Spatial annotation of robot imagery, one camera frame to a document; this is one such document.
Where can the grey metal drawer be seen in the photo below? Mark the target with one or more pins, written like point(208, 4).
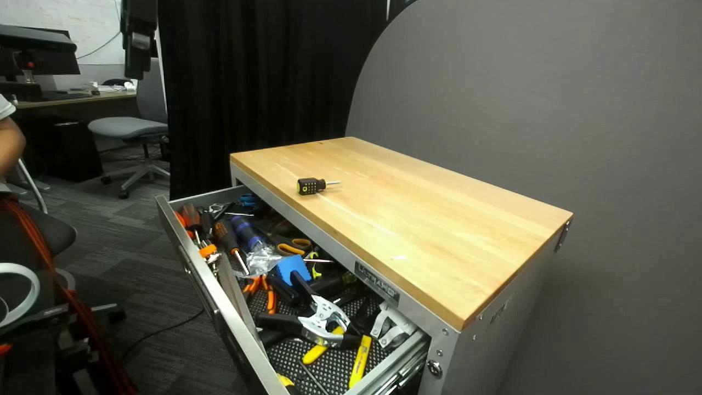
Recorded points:
point(274, 362)

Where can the black computer monitor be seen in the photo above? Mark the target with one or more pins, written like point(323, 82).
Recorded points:
point(40, 51)

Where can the blue handled screwdriver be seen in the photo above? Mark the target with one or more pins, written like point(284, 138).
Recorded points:
point(260, 254)

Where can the person's forearm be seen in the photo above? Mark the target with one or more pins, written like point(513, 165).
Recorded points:
point(11, 146)

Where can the orange handled pliers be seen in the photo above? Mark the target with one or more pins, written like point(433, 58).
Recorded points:
point(261, 283)

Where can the blue and black spring clamp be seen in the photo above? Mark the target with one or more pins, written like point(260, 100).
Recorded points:
point(310, 314)

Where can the black curtain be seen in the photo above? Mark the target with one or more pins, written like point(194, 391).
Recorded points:
point(257, 72)

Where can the small black stubby screwdriver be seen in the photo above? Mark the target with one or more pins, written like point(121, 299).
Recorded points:
point(313, 185)

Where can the grey office chair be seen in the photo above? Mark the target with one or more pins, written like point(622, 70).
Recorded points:
point(144, 127)

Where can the yellow handled tool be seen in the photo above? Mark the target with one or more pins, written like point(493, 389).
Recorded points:
point(359, 361)

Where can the grey cabinet with wooden top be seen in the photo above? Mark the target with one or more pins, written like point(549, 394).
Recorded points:
point(456, 257)

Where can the wooden desk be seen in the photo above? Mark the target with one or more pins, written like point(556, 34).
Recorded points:
point(59, 143)

